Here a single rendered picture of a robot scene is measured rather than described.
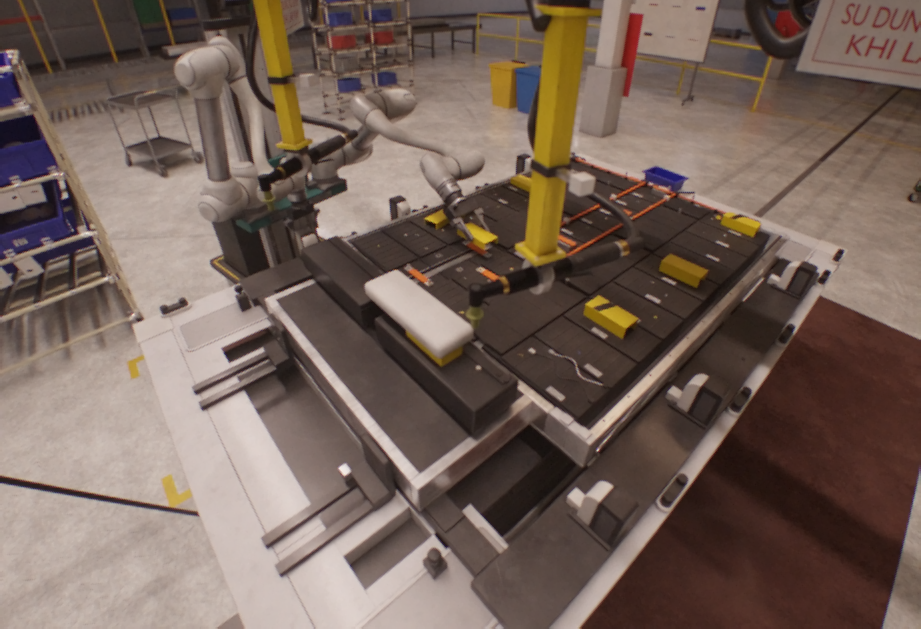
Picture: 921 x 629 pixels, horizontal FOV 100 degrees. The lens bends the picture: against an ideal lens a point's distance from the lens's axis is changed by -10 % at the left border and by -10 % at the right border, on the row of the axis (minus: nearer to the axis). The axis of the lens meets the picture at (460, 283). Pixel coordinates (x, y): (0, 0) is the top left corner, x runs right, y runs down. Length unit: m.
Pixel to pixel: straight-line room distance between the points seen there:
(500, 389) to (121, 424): 2.31
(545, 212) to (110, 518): 2.32
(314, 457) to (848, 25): 1.49
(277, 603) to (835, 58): 1.43
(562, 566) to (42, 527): 2.32
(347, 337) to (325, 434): 0.30
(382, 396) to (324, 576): 0.43
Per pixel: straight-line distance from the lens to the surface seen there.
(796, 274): 2.12
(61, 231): 3.35
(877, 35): 0.88
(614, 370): 1.30
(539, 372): 1.25
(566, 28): 0.80
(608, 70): 6.48
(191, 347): 1.80
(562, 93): 0.82
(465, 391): 1.06
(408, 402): 1.19
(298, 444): 1.45
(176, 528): 2.42
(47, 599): 2.57
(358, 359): 1.31
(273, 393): 1.60
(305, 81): 1.39
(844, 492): 2.80
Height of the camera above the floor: 1.92
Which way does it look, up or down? 36 degrees down
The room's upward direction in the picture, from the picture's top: straight up
